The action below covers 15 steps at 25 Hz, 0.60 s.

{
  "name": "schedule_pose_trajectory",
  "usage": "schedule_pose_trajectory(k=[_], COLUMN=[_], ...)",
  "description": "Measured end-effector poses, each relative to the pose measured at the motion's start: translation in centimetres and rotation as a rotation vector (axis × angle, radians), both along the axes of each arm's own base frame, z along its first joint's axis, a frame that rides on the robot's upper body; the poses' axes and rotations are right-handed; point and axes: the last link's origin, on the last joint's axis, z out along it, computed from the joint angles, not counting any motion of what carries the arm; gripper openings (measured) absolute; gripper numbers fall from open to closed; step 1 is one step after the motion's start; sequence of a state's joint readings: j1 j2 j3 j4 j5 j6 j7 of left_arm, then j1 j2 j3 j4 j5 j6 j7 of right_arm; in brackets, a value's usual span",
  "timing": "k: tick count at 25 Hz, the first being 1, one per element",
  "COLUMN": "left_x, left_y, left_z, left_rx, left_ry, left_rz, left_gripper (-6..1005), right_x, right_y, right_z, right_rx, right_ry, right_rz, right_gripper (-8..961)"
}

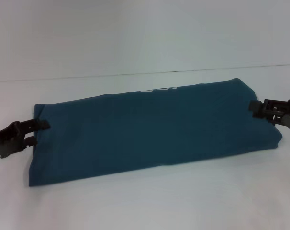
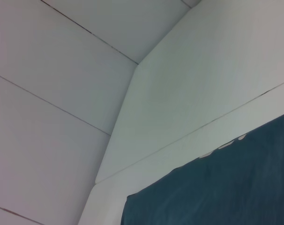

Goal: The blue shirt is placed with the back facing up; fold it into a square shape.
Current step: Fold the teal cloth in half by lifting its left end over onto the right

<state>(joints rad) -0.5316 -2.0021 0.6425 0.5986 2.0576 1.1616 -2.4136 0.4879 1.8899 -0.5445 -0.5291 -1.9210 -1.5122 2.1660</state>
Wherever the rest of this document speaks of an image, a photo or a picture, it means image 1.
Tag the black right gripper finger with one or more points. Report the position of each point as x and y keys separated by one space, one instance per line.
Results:
x=264 y=118
x=261 y=107

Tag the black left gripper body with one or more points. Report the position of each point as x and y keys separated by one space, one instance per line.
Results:
x=8 y=139

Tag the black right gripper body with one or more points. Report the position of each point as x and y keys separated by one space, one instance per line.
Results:
x=287 y=115

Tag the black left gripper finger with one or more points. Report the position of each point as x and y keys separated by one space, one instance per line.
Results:
x=37 y=124
x=30 y=141

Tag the blue t-shirt with FREE print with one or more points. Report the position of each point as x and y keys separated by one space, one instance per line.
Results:
x=147 y=134

